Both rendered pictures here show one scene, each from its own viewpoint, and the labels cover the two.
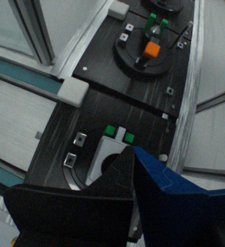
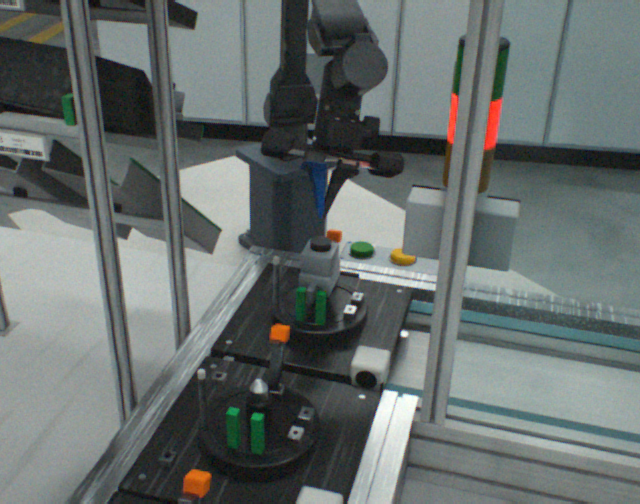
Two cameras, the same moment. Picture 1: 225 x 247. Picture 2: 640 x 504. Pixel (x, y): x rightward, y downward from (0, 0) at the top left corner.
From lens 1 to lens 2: 97 cm
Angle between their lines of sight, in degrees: 72
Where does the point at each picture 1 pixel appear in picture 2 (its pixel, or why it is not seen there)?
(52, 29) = not seen: outside the picture
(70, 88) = (374, 357)
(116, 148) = (321, 254)
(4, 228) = (427, 269)
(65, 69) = (394, 402)
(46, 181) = (383, 300)
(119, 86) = (304, 381)
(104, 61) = (332, 410)
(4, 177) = not seen: hidden behind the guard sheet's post
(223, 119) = not seen: outside the picture
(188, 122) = (182, 358)
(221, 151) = (41, 386)
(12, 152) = not seen: hidden behind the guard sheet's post
